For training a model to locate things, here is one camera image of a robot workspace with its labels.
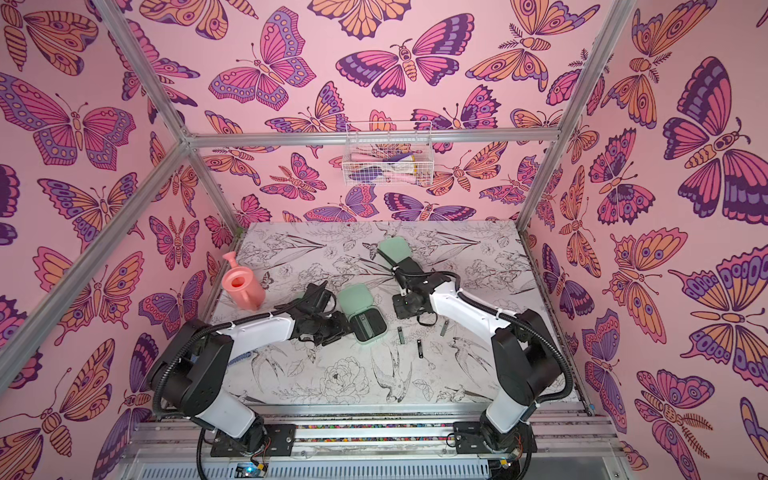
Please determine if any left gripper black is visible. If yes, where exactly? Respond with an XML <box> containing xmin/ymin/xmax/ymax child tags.
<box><xmin>311</xmin><ymin>311</ymin><xmax>357</xmax><ymax>346</ymax></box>

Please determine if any green case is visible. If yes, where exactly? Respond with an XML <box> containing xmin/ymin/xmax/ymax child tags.
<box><xmin>377</xmin><ymin>236</ymin><xmax>412</xmax><ymax>266</ymax></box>
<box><xmin>337</xmin><ymin>284</ymin><xmax>388</xmax><ymax>344</ymax></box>

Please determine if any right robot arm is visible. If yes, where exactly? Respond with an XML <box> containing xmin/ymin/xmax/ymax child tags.
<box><xmin>377</xmin><ymin>246</ymin><xmax>574</xmax><ymax>450</ymax></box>

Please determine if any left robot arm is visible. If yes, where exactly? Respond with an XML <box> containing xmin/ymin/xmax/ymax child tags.
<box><xmin>146</xmin><ymin>283</ymin><xmax>352</xmax><ymax>451</ymax></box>

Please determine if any pink watering can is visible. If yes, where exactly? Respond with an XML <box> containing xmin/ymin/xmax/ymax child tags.
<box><xmin>221</xmin><ymin>252</ymin><xmax>266</xmax><ymax>311</ymax></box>

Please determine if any blue dotted work glove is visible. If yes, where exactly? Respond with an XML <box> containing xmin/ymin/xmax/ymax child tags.
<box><xmin>228</xmin><ymin>352</ymin><xmax>252</xmax><ymax>366</ymax></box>

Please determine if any green circuit board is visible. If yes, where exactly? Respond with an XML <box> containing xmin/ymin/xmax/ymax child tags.
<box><xmin>234</xmin><ymin>462</ymin><xmax>268</xmax><ymax>479</ymax></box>

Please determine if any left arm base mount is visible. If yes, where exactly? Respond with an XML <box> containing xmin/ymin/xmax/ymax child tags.
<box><xmin>210</xmin><ymin>424</ymin><xmax>297</xmax><ymax>458</ymax></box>

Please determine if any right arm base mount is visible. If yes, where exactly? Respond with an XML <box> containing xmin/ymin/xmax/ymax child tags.
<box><xmin>447</xmin><ymin>421</ymin><xmax>538</xmax><ymax>456</ymax></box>

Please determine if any white wire wall basket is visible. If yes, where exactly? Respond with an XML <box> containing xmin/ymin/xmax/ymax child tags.
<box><xmin>339</xmin><ymin>120</ymin><xmax>435</xmax><ymax>187</ymax></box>

